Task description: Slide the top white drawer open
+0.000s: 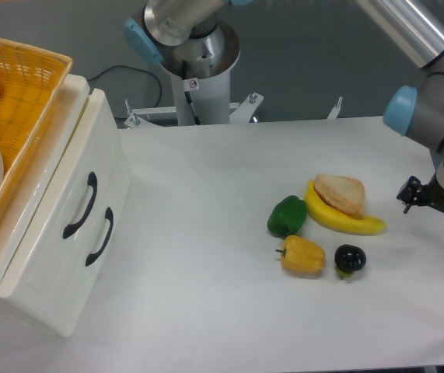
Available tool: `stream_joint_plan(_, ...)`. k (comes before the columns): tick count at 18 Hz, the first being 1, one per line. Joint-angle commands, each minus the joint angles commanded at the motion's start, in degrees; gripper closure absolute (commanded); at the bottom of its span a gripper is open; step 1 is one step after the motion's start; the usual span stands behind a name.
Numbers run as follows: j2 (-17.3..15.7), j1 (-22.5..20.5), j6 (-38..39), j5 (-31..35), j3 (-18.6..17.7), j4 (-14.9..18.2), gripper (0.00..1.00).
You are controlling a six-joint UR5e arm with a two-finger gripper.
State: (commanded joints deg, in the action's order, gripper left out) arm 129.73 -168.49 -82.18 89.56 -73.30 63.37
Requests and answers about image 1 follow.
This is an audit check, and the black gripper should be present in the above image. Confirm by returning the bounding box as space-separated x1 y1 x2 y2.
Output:
397 176 444 214

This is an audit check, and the black top drawer handle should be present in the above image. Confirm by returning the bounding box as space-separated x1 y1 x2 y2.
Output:
62 171 98 239

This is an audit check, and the black drawer handle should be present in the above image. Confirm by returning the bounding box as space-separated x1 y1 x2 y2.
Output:
62 171 98 239
85 207 114 267

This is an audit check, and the white drawer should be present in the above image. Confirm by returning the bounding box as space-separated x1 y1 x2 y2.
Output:
0 89 124 300
27 152 132 336

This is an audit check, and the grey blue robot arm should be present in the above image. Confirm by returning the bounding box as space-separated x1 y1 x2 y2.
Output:
124 1 444 214

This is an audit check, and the white drawer cabinet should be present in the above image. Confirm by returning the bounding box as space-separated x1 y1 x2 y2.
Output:
0 73 134 338

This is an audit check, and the toast bread slice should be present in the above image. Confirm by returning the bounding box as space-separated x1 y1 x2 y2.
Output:
313 173 365 218

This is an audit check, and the dark purple eggplant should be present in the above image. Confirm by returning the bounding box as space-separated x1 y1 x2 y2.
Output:
334 244 367 280

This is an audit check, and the yellow banana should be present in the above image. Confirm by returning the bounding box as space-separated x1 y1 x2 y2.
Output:
304 181 387 235

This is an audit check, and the yellow bell pepper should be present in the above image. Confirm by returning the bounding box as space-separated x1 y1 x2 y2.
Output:
275 235 326 278

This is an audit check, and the green bell pepper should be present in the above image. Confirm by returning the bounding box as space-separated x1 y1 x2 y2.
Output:
267 195 308 239

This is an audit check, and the orange wicker basket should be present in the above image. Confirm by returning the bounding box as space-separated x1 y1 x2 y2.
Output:
0 38 73 216

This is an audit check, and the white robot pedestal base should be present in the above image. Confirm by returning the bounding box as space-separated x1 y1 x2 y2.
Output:
124 18 264 126

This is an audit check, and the black bottom drawer handle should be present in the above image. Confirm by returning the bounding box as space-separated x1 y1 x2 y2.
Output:
85 207 114 267

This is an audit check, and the black cable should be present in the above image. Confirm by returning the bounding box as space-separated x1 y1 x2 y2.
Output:
87 64 163 108

